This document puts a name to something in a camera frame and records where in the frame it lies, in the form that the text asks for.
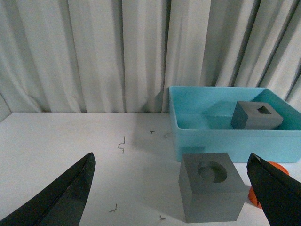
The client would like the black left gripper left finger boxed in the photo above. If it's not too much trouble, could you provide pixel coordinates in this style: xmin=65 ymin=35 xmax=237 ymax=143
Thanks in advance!
xmin=0 ymin=153 xmax=96 ymax=226

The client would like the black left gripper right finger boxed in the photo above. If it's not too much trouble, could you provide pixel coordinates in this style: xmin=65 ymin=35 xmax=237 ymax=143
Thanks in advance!
xmin=246 ymin=153 xmax=301 ymax=226

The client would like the orange round part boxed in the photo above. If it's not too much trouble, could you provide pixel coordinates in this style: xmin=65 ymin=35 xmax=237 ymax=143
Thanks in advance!
xmin=248 ymin=161 xmax=290 ymax=209

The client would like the gray block with round hole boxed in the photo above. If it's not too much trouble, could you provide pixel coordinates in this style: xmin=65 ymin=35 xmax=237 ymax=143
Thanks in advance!
xmin=178 ymin=153 xmax=249 ymax=223

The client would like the gray block with square hole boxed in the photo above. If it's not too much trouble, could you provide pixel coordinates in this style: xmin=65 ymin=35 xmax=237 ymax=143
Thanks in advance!
xmin=231 ymin=101 xmax=283 ymax=130

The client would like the light blue plastic box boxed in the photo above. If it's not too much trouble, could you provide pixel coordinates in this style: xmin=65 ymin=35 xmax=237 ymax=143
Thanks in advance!
xmin=169 ymin=86 xmax=301 ymax=163

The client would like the white pleated curtain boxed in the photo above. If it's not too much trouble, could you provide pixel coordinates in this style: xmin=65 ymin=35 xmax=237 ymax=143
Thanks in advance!
xmin=0 ymin=0 xmax=301 ymax=119

